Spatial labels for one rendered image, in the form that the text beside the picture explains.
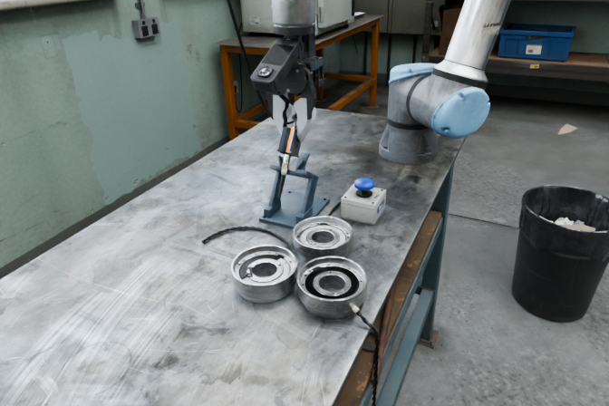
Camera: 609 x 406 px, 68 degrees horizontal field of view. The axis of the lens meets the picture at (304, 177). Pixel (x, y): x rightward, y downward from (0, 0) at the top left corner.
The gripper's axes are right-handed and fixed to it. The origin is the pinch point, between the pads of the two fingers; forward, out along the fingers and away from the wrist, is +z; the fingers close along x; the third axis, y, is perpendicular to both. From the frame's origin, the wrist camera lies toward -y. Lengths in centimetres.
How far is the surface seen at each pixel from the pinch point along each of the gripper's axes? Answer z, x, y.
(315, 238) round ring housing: 15.2, -9.2, -9.2
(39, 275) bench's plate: 18, 30, -36
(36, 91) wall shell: 18, 148, 50
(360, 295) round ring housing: 13.7, -22.2, -22.5
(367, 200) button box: 11.9, -14.9, 2.4
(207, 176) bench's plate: 16.4, 26.6, 6.8
